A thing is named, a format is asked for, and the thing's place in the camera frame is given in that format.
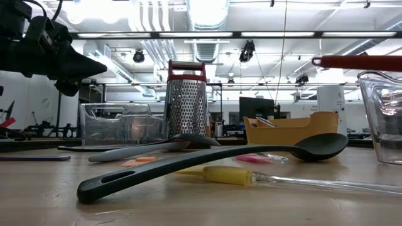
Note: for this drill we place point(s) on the clear plastic rounded bin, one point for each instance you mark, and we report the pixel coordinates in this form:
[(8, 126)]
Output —
[(386, 125)]

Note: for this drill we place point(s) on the black computer monitor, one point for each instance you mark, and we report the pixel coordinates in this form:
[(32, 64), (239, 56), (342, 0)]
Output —
[(256, 108)]

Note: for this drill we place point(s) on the red serving spoon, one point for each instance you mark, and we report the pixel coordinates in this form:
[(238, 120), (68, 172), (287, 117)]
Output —
[(361, 62)]

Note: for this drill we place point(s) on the white cylindrical column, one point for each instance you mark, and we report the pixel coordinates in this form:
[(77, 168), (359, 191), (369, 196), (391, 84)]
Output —
[(331, 100)]

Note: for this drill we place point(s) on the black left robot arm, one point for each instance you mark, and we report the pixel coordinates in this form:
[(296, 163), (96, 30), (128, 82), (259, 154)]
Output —
[(12, 19)]

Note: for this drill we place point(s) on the red background object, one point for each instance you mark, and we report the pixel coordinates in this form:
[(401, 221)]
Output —
[(7, 122)]

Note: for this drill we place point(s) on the black overhead crossbar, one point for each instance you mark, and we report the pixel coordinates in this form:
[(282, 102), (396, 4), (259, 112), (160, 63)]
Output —
[(235, 34)]

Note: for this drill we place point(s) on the iridescent rainbow knife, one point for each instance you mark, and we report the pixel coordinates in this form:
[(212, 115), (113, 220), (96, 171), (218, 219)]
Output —
[(267, 122)]

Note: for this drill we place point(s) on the steel box grater red trim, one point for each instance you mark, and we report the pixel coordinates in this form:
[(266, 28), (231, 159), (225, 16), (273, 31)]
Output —
[(186, 106)]

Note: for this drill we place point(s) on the silver ceiling air duct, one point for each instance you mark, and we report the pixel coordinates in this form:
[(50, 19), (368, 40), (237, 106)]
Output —
[(207, 19)]

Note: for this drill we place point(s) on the orange plastic bin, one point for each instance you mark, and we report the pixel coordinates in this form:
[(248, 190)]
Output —
[(282, 133)]

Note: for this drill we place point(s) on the black ceiling spotlight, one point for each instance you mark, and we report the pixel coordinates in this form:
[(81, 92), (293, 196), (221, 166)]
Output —
[(302, 79), (247, 51), (139, 56)]

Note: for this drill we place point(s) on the black metal table frame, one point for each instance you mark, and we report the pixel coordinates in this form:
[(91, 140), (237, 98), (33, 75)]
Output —
[(31, 144)]

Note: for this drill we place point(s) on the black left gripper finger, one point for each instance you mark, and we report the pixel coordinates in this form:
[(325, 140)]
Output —
[(59, 47), (70, 78)]

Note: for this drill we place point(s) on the black background robot equipment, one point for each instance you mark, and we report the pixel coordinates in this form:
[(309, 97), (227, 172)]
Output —
[(41, 128)]

